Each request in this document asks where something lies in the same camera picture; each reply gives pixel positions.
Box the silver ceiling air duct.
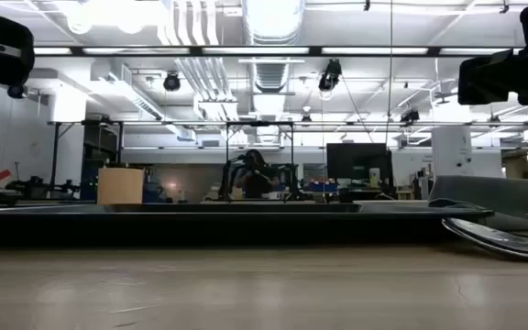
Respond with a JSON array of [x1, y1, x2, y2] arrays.
[[242, 0, 307, 144]]

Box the person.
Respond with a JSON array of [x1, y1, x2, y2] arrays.
[[234, 149, 280, 200]]

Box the white column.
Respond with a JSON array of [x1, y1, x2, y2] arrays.
[[431, 126, 475, 180]]

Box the black background robot arms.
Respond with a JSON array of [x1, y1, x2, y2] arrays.
[[5, 176, 82, 201]]

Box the black aluminium rig frame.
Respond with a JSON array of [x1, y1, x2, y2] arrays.
[[0, 45, 524, 58]]

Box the black background monitor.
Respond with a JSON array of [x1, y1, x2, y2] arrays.
[[326, 142, 394, 187]]

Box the blue storage bins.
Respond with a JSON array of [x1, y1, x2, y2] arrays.
[[308, 181, 339, 193]]

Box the grey cloth napkin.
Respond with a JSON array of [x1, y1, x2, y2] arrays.
[[427, 174, 528, 233]]

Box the green-handled metal spoon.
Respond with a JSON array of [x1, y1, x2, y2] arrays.
[[441, 216, 528, 262]]

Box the black plastic serving tray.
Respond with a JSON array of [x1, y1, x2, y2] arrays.
[[0, 203, 495, 247]]

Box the orange plastic cup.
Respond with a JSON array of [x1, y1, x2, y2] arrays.
[[96, 167, 146, 205]]

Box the thin hanging cable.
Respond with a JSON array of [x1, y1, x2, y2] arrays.
[[384, 0, 394, 146]]

